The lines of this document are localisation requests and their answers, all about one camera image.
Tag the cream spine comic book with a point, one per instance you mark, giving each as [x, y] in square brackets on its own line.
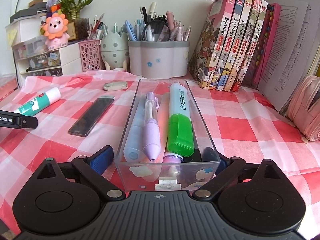
[253, 45]

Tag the blue spine comic book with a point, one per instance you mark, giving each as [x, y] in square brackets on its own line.
[230, 43]

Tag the bag of yellow rubber bands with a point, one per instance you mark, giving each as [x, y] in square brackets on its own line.
[11, 37]

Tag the black magnifying glass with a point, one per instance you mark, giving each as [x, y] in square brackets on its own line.
[157, 31]

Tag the white eraser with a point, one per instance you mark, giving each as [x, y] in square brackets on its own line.
[115, 85]

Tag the green cap highlighter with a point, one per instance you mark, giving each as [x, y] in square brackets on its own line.
[180, 120]

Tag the purple sachet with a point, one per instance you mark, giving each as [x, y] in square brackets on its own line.
[53, 0]

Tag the lucky bamboo plant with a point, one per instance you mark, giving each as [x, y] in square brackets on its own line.
[75, 3]

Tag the light blue pen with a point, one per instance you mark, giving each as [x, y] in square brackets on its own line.
[135, 135]

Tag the colourful cube toy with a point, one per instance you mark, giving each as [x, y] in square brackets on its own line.
[55, 8]

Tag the pink abacus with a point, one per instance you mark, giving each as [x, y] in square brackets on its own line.
[267, 50]

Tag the pink perforated pen holder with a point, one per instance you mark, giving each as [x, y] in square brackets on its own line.
[91, 55]

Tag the dark translucent case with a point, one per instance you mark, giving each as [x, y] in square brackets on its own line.
[90, 117]

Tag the purple cartoon cap pen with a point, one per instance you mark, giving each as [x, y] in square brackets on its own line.
[172, 158]

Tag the black marker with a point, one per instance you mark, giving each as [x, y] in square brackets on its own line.
[192, 156]

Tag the white drawer organiser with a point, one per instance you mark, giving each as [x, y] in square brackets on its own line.
[71, 57]

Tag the purple mechanical pencil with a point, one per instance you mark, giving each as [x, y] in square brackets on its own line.
[151, 130]

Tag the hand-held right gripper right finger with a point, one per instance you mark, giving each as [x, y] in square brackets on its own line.
[225, 165]

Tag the bunch of slim gel pens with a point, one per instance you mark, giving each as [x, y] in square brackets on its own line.
[96, 30]

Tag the glass vase with pebbles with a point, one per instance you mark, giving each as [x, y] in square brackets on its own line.
[81, 28]

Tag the striped pink spine comic book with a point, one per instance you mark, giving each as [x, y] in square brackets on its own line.
[246, 46]

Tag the clear plastic box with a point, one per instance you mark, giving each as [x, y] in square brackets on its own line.
[162, 85]

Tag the brown and cream note block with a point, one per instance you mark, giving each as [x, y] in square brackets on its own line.
[37, 3]

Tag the orange lion toy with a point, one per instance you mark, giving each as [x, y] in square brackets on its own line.
[55, 27]

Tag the dark grey flat box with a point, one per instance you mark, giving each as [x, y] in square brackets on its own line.
[22, 15]
[41, 10]

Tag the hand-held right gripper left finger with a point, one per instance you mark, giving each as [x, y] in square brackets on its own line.
[101, 158]

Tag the bunch of assorted pastel pens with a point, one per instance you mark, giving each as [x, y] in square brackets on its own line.
[178, 31]

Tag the green label glue stick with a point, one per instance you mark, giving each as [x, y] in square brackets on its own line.
[37, 101]

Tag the egg shaped pen holder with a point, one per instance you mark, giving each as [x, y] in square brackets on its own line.
[115, 50]

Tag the grey cloud shaped pen holder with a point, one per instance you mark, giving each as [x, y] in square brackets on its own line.
[160, 60]

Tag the stack of printed papers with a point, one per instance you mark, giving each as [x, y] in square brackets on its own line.
[292, 55]

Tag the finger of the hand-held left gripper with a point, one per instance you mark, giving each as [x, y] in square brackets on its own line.
[28, 122]

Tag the pink pencil case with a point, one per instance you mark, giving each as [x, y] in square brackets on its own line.
[307, 110]

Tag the bunch of grey clip pens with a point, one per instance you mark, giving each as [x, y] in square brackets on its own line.
[115, 28]

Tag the yellow spine comic book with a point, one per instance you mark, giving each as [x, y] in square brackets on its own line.
[238, 45]

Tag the pink checked plastic tablecloth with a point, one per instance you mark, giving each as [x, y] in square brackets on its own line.
[237, 130]

